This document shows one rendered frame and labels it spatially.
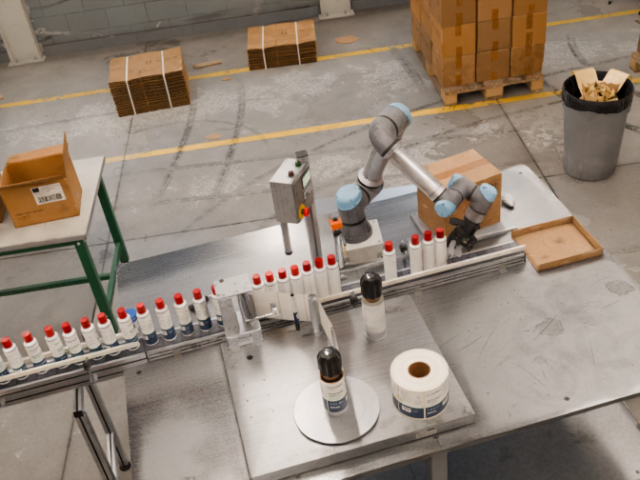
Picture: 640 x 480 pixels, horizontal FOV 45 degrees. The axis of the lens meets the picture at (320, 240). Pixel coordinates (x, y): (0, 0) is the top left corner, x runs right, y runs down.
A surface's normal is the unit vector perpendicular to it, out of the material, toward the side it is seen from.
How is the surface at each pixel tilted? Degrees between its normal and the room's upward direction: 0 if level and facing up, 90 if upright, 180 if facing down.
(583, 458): 1
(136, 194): 0
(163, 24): 90
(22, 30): 90
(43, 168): 88
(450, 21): 88
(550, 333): 0
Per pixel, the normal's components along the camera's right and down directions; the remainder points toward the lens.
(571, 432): -0.12, -0.79
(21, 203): 0.22, 0.58
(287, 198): -0.35, 0.60
